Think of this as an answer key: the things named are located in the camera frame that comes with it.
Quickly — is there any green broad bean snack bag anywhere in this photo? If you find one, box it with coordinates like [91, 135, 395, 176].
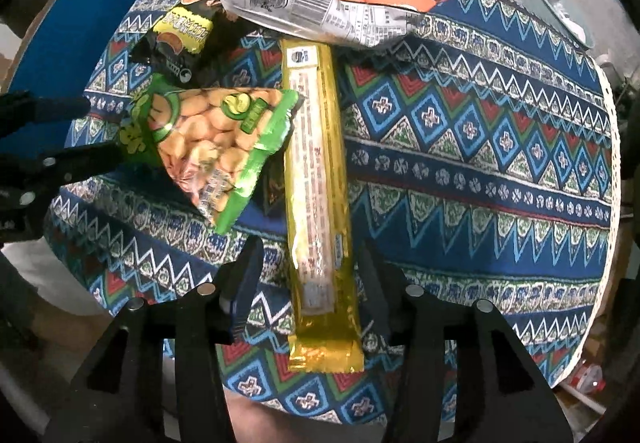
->
[116, 74, 302, 235]

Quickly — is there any black yellow snack bag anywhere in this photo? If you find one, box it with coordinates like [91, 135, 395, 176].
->
[129, 0, 255, 88]

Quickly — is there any long yellow snack package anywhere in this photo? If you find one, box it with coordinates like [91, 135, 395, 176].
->
[280, 39, 364, 374]

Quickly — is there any blue cardboard box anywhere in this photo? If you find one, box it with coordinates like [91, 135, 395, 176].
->
[1, 0, 134, 158]

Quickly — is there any light blue trash bin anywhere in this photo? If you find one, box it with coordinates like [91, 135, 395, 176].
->
[528, 0, 594, 50]

